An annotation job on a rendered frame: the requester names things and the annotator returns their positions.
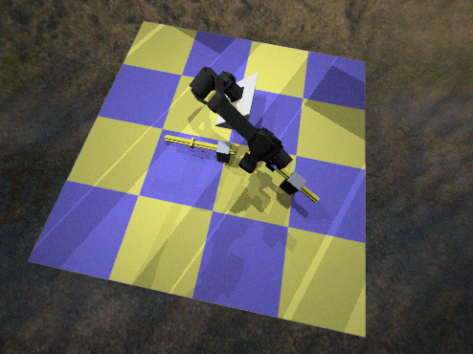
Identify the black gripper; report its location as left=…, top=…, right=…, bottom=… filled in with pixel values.
left=238, top=152, right=258, bottom=173

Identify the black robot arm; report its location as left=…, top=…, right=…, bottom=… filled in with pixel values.
left=190, top=66, right=293, bottom=170

